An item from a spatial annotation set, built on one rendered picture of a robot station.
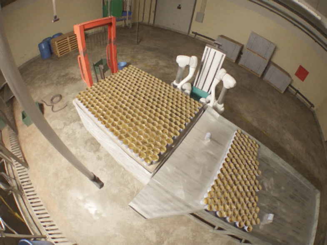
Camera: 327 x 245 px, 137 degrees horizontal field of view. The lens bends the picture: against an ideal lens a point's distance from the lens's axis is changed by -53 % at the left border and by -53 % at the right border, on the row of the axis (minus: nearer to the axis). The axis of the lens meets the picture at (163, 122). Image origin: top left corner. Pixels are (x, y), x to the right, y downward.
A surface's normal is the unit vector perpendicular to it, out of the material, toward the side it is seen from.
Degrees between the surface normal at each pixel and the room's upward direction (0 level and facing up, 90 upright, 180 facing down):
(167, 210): 0
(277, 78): 88
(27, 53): 90
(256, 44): 92
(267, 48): 88
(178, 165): 0
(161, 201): 0
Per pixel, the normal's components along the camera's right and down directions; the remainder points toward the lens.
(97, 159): 0.13, -0.62
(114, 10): 0.80, 0.52
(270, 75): -0.61, 0.55
